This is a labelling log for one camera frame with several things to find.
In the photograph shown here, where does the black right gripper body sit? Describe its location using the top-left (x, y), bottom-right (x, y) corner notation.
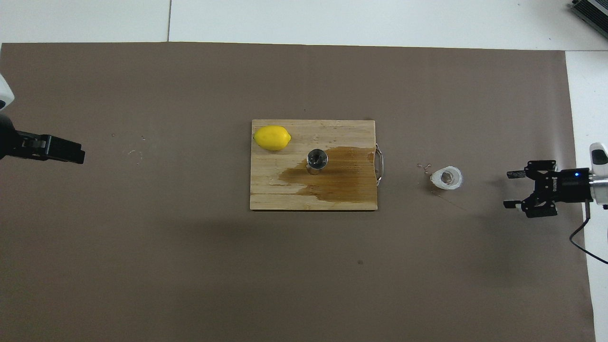
top-left (537, 169), bottom-right (592, 205)

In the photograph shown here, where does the metal cutting board handle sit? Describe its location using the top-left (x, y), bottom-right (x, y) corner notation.
top-left (374, 143), bottom-right (384, 186)

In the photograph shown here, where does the clear crinkled plastic cup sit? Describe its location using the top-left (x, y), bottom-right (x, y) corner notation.
top-left (430, 166), bottom-right (464, 190)

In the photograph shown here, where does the yellow lemon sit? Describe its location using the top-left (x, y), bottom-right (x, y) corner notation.
top-left (253, 125), bottom-right (292, 152)

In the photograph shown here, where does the wooden cutting board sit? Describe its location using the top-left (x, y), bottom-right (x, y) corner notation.
top-left (250, 119), bottom-right (378, 211)

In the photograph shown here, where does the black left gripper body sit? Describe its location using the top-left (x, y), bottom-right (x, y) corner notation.
top-left (0, 116), bottom-right (22, 160)

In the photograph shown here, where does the black ribbed metal device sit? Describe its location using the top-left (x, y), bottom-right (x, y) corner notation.
top-left (570, 0), bottom-right (608, 27)

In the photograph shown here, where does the brown paper table mat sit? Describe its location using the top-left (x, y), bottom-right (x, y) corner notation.
top-left (0, 42), bottom-right (597, 342)

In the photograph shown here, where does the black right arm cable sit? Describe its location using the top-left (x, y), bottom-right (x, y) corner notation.
top-left (569, 202), bottom-right (608, 265)

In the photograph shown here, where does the steel double jigger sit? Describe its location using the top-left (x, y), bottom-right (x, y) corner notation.
top-left (306, 148), bottom-right (329, 175)

